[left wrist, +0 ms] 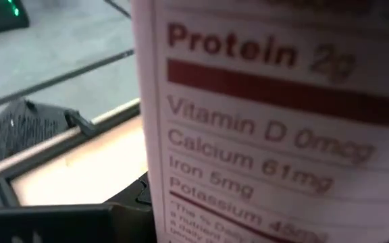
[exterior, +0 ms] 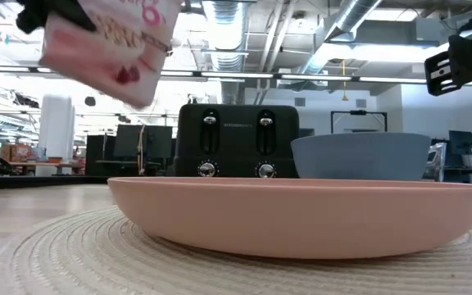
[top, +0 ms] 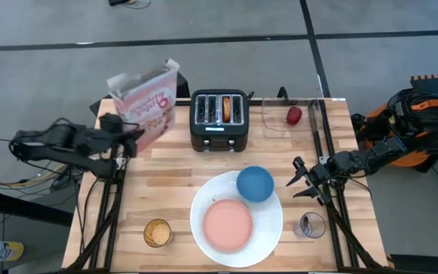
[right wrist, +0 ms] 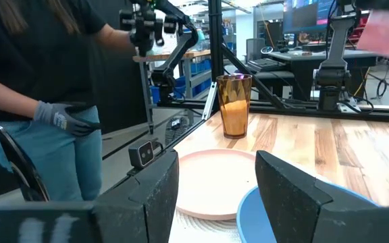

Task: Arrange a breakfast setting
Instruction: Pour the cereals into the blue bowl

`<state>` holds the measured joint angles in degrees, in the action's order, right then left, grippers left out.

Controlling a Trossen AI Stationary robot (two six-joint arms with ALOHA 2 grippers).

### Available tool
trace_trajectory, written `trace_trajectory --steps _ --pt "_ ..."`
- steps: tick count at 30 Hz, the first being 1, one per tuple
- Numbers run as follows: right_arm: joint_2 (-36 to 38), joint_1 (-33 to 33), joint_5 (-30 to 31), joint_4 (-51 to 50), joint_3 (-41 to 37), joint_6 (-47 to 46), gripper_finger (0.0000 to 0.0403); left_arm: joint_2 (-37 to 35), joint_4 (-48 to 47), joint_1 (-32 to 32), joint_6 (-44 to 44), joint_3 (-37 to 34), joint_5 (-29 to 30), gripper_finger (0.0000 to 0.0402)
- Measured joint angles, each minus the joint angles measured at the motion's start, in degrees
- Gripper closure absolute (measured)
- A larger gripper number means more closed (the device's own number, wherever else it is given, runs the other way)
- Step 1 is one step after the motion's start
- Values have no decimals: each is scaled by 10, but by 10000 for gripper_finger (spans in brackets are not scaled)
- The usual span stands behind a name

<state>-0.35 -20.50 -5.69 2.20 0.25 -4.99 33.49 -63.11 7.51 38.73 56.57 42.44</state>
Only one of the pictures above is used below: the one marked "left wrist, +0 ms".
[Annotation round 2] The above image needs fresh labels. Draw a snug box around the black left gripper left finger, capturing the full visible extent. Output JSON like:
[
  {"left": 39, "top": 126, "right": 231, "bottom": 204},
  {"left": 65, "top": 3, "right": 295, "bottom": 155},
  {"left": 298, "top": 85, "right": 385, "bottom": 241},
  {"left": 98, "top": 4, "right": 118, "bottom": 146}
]
[{"left": 0, "top": 171, "right": 158, "bottom": 243}]

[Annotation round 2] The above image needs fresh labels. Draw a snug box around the pink strawberry yogurt cereal box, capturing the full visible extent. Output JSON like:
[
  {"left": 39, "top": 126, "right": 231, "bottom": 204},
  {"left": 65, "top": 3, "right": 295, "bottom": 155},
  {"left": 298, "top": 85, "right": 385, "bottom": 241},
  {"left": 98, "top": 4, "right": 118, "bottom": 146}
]
[{"left": 130, "top": 0, "right": 389, "bottom": 243}]

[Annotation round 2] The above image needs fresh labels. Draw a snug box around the black perforated metal box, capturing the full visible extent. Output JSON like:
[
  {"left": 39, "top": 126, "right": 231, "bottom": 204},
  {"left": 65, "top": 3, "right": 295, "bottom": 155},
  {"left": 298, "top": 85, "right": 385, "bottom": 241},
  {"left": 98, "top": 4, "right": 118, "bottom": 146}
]
[{"left": 0, "top": 97, "right": 96, "bottom": 169}]

